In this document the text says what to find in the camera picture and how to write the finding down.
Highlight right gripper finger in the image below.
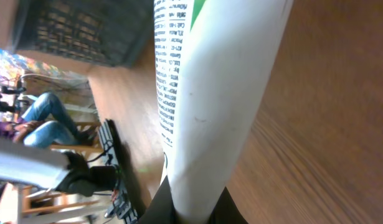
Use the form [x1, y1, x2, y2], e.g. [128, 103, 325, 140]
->
[137, 177, 248, 224]

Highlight white cream tube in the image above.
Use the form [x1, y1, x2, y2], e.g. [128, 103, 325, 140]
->
[153, 0, 293, 223]

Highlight seated person in jeans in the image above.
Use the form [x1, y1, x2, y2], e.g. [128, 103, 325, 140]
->
[0, 93, 95, 148]

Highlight grey plastic mesh basket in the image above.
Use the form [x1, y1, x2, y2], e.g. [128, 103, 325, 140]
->
[11, 0, 154, 67]

